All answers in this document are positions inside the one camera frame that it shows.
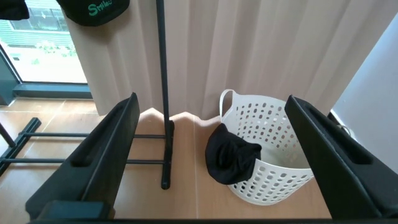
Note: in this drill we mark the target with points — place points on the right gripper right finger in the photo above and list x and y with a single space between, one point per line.
339 168

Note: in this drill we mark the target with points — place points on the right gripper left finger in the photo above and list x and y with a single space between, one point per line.
99 161

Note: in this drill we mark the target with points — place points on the black shorts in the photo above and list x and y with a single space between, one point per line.
93 9

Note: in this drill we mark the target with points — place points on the white laundry basket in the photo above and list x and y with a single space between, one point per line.
273 183

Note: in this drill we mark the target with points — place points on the black clothes rack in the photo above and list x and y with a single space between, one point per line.
162 62

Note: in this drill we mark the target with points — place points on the window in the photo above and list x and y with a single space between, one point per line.
43 56

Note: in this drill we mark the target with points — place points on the beige curtain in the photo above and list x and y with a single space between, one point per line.
248 46

